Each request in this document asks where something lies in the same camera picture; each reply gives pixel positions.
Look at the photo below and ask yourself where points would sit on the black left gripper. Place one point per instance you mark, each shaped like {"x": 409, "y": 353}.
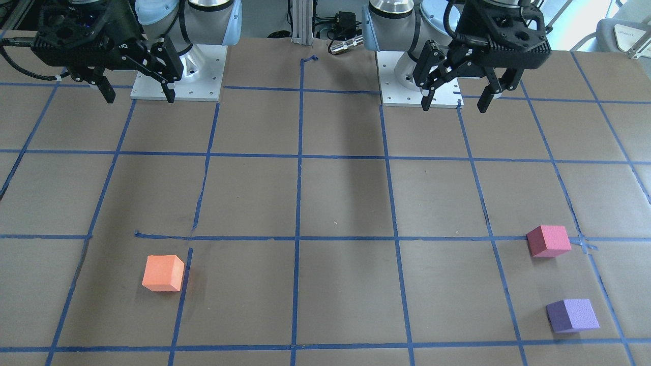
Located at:
{"x": 462, "y": 31}

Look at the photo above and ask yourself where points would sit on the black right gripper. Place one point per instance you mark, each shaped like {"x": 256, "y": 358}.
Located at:
{"x": 123, "y": 31}

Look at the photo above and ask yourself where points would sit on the orange foam cube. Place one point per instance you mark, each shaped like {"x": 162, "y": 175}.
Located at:
{"x": 163, "y": 273}

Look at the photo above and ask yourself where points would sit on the purple foam cube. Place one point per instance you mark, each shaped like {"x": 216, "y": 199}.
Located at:
{"x": 572, "y": 315}

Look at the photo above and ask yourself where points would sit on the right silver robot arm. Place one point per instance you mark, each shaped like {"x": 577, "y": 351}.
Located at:
{"x": 177, "y": 48}

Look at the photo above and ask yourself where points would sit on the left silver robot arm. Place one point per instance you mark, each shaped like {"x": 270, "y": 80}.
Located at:
{"x": 440, "y": 41}

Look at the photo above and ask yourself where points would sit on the black power adapter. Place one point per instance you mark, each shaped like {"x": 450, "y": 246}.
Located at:
{"x": 345, "y": 25}

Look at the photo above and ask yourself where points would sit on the grey chair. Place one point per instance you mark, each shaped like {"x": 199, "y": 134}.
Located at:
{"x": 618, "y": 35}

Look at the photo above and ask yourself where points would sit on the red foam cube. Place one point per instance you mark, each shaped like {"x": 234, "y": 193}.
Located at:
{"x": 548, "y": 241}

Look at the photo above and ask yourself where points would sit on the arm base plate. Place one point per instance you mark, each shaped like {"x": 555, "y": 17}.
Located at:
{"x": 204, "y": 67}
{"x": 395, "y": 71}

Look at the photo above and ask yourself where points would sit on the silver cable connector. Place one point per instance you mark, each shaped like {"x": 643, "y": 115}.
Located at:
{"x": 346, "y": 45}

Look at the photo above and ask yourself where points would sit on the aluminium profile post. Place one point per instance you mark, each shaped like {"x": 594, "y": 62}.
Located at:
{"x": 302, "y": 21}

